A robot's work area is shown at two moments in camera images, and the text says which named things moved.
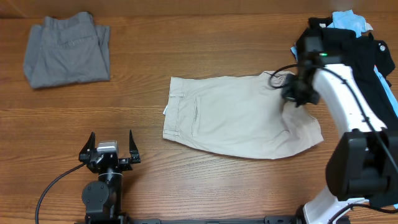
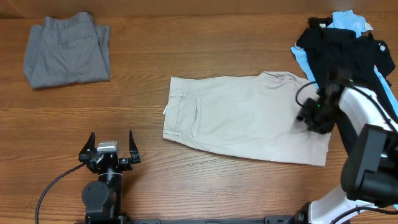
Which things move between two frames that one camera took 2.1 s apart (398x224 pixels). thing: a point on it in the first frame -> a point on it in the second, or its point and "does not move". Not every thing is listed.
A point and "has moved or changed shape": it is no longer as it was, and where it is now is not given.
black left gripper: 89,146 does not move
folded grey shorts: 67,48 does not move
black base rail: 268,219 does not move
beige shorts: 243,116 has moved or changed shape
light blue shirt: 350,20 does not move
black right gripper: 287,93 -> 305,114
